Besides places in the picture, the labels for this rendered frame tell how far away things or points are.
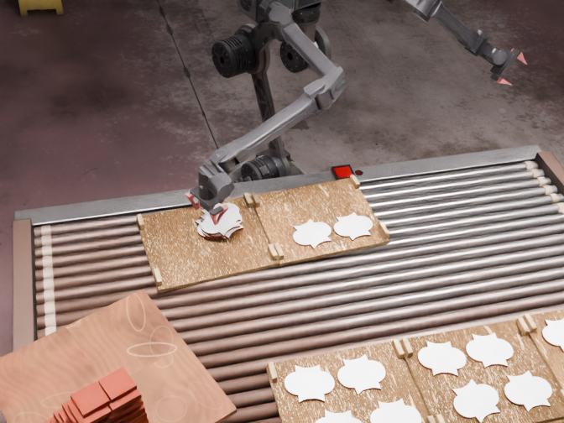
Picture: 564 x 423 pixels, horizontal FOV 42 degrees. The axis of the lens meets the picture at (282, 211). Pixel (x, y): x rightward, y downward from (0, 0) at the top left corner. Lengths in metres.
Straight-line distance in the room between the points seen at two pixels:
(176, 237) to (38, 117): 2.36
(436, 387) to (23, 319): 1.24
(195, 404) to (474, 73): 3.86
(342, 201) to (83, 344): 1.09
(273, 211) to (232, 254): 0.26
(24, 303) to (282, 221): 0.90
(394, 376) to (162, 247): 0.88
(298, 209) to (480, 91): 2.77
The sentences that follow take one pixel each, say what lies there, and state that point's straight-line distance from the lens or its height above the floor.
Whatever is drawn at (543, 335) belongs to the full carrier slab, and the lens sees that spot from 2.47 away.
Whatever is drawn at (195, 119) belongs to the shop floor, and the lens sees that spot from 4.64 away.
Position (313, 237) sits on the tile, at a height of 0.94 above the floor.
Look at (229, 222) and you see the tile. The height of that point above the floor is 0.99.
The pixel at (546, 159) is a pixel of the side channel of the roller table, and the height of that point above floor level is 0.95.
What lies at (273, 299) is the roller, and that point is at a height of 0.91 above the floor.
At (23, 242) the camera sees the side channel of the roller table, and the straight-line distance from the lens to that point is 2.60.
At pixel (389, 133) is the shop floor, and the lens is 4.66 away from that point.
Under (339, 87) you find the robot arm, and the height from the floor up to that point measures 1.41.
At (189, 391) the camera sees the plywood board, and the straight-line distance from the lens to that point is 2.05.
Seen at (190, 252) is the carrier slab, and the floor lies 0.94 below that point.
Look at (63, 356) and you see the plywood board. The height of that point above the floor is 1.04.
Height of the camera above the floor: 2.76
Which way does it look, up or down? 43 degrees down
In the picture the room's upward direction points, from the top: 5 degrees clockwise
